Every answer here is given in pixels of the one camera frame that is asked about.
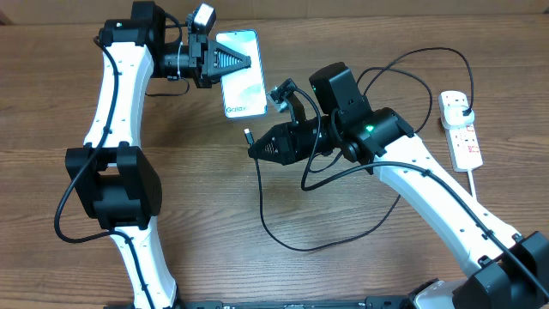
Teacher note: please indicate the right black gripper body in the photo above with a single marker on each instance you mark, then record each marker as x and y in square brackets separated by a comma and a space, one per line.
[315, 136]

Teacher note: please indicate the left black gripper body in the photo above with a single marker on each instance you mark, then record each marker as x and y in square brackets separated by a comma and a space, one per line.
[196, 60]

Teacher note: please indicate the blue Samsung Galaxy smartphone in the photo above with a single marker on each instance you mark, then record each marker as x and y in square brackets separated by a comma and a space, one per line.
[243, 91]

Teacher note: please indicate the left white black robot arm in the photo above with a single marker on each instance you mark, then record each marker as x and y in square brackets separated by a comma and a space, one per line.
[114, 180]

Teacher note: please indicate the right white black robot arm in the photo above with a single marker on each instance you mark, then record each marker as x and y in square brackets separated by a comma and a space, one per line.
[502, 268]

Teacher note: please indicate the white charger plug adapter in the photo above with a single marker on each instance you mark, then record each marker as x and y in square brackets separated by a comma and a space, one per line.
[455, 117]

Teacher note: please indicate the white power strip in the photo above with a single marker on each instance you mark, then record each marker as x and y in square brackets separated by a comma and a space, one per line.
[463, 143]

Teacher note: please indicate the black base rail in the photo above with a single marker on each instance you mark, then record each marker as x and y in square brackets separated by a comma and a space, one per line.
[291, 304]

